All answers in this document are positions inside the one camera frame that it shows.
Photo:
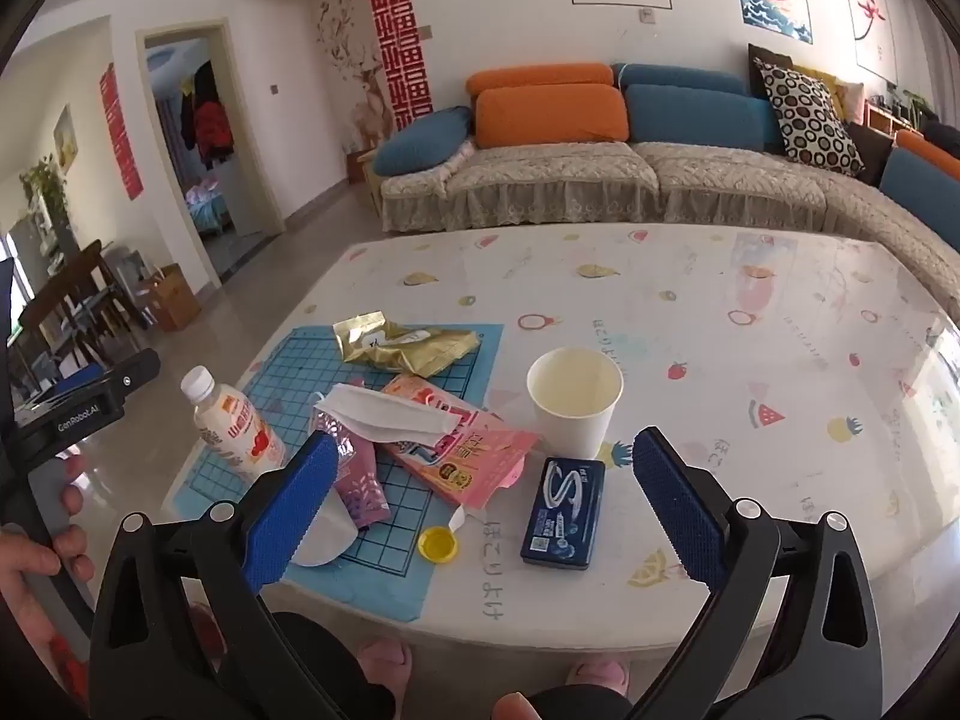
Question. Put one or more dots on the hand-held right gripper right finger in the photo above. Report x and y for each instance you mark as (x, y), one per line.
(675, 510)

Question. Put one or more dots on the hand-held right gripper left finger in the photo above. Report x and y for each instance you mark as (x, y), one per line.
(300, 495)

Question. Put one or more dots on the white paper piece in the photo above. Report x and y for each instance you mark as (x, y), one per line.
(330, 540)

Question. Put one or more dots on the purple snack packet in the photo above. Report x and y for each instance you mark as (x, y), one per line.
(364, 487)

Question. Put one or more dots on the white drink bottle red label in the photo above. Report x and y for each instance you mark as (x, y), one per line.
(232, 435)

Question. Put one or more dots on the white tissue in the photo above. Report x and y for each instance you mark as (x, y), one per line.
(375, 412)

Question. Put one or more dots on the blue gum box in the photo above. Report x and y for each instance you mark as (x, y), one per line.
(562, 514)

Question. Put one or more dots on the white paper cup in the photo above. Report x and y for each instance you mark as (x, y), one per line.
(574, 405)

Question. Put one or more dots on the yellow bottle cap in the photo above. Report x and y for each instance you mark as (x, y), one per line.
(439, 544)

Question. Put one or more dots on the person's left hand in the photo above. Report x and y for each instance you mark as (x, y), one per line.
(22, 559)

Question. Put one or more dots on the person's right hand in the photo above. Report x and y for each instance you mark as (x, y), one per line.
(515, 706)

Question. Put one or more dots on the dark wooden chair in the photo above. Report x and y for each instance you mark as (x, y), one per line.
(75, 292)

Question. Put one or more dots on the cardboard box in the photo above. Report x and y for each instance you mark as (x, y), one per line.
(172, 300)

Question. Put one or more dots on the blue grid mat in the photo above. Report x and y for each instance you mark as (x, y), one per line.
(300, 349)

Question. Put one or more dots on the fruit print tablecloth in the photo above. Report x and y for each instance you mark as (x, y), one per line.
(712, 360)

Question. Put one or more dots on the small white paper scrap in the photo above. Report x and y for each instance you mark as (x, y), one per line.
(457, 519)

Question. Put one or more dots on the person's black pants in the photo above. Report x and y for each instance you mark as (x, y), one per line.
(322, 660)

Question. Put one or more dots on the pink snack packet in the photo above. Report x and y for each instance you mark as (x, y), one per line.
(465, 465)

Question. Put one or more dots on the gold foil wrapper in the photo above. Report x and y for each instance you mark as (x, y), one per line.
(420, 349)

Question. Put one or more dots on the green houseplant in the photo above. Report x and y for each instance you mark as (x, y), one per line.
(45, 195)

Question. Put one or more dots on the hanging clothes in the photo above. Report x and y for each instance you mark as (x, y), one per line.
(210, 124)

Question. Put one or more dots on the small wooden side table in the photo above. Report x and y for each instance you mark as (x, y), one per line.
(364, 176)

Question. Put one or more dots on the beige lace-covered sofa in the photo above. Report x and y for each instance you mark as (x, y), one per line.
(555, 180)

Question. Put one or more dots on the blue armrest cushion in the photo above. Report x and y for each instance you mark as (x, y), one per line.
(420, 142)

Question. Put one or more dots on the large blue back cushion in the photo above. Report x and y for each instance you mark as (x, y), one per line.
(697, 118)

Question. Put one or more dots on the dark brown cushion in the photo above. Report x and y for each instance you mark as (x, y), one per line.
(874, 154)

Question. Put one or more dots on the blue corner cushion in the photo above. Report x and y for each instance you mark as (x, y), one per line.
(922, 184)

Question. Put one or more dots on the large orange back cushion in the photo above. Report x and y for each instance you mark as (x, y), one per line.
(551, 116)

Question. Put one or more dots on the circle pattern pillow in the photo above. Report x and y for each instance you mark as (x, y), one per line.
(814, 120)

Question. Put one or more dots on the blue bolster cushion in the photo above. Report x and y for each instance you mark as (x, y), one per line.
(682, 76)

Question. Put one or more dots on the orange corner cushion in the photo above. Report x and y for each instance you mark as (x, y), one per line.
(930, 150)

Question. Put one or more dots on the wooden shelf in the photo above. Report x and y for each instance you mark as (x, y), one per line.
(889, 118)

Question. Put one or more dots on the yellow pillow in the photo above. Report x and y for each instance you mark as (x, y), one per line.
(829, 86)

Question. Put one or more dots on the orange bolster cushion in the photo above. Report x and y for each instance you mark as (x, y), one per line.
(540, 77)

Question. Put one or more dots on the black pillow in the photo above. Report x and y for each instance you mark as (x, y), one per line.
(765, 56)

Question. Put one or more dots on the red wall couplet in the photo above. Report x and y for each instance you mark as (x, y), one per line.
(121, 135)

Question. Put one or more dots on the deer wall decal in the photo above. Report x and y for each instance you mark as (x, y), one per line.
(360, 82)

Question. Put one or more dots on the red paper-cut wall banner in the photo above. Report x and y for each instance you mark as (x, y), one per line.
(397, 37)

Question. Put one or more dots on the lotus wall painting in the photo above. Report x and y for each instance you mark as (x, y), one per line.
(868, 22)

